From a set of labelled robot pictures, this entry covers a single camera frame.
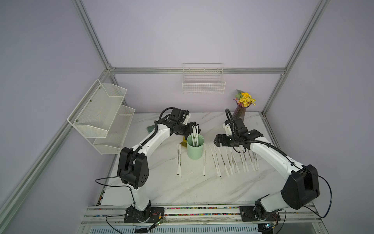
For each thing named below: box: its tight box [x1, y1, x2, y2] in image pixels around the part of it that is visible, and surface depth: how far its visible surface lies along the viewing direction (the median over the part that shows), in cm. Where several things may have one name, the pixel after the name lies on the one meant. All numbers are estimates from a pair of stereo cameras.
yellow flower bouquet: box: [233, 89, 257, 107], surface depth 98 cm
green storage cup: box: [186, 133, 206, 160], surface depth 92 cm
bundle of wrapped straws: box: [191, 124, 199, 147], surface depth 90 cm
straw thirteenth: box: [178, 143, 182, 177], surface depth 95 cm
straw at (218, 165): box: [213, 145, 222, 177], surface depth 94 cm
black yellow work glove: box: [180, 121, 202, 148], surface depth 89 cm
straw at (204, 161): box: [203, 144, 206, 177], surface depth 95 cm
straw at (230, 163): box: [225, 150, 235, 176], surface depth 93 cm
